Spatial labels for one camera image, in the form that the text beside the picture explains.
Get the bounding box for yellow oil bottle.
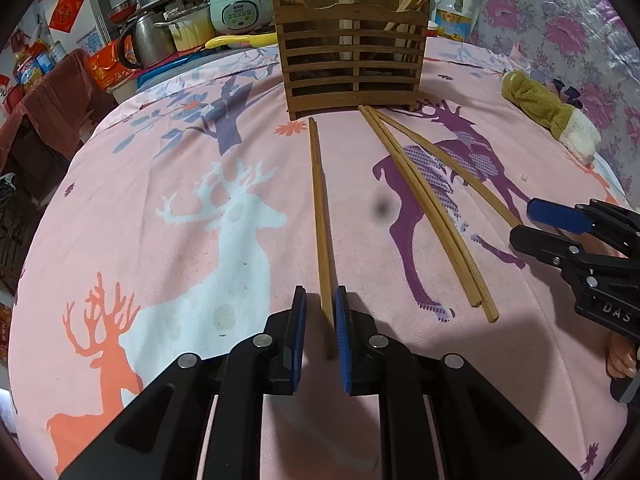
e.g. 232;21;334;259
12;50;44;87

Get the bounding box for blue lidded storage box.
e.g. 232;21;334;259
109;55;206;107

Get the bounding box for person's right hand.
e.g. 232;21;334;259
606;332;640;381

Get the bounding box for yellow plastic rice scoop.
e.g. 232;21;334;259
204;32;279;50

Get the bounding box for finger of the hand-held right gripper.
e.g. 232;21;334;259
527;199;640;246
510;225;626;278

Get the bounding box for floral purple wall fabric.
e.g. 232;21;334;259
469;0;640;196

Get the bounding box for green and cream plush cloth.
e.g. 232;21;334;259
501;70;602;164

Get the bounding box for red diamond paper decoration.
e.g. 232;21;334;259
48;0;84;31

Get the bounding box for steel electric kettle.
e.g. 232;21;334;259
117;11;177;69

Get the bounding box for orange printed box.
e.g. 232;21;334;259
87;42;134;92

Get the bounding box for slatted wooden chopstick holder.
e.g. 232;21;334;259
272;0;432;121

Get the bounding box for dark purple cloth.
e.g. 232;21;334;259
547;80;584;109

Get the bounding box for steel mixing bowl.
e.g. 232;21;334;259
107;0;139;24

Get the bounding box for steel pot cream contents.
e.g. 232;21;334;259
159;9;217;54

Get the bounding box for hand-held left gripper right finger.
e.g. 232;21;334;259
334;286;583;480

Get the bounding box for pink deer printed tablecloth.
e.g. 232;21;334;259
10;35;640;480

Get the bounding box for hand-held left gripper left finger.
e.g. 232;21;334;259
60;286;307;480

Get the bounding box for white electric rice cooker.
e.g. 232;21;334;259
208;0;274;37

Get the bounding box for clear cooking oil bottle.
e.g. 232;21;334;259
431;0;487;44

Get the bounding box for bamboo chopsticks pair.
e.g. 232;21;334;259
366;105;500;323

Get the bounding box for red cloth covered table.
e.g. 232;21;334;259
0;49;117;162

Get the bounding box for blue labelled tin can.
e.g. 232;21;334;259
35;41;69;74

